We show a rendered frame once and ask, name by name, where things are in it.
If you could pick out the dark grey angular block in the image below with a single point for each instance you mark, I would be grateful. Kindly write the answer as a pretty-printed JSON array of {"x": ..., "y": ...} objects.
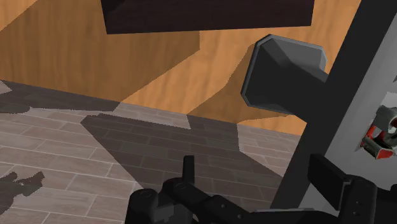
[{"x": 279, "y": 77}]

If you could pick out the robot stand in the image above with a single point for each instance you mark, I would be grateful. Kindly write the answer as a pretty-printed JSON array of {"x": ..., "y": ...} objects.
[{"x": 204, "y": 14}]

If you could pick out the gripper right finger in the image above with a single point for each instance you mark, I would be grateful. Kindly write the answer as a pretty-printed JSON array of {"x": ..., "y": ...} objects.
[{"x": 328, "y": 183}]

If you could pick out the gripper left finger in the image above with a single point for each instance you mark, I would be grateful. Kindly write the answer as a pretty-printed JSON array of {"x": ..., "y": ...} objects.
[{"x": 186, "y": 194}]

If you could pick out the red and grey toy figure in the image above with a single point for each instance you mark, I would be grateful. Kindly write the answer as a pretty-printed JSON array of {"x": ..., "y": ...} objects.
[{"x": 380, "y": 139}]

